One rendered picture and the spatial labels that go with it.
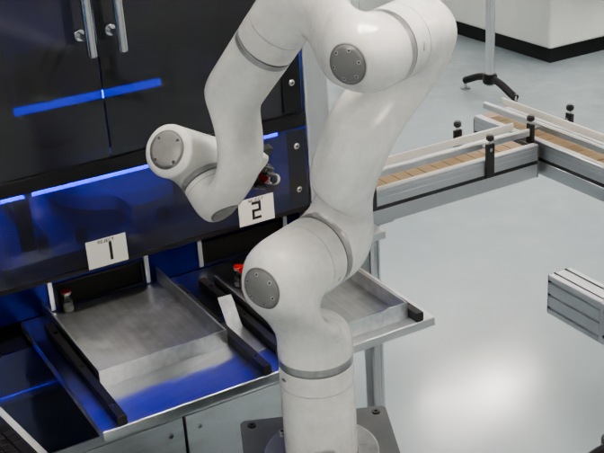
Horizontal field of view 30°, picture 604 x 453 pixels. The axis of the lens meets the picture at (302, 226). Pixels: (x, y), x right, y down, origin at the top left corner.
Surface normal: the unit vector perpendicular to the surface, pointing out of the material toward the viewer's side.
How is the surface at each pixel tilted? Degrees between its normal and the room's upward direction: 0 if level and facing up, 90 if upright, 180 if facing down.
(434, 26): 66
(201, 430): 90
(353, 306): 0
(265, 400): 90
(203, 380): 0
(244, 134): 83
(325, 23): 61
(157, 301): 0
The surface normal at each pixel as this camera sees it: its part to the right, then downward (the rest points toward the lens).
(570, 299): -0.87, 0.25
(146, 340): -0.06, -0.91
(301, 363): -0.39, 0.44
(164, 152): -0.43, -0.08
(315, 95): 0.50, 0.33
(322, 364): 0.14, 0.39
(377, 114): 0.16, -0.09
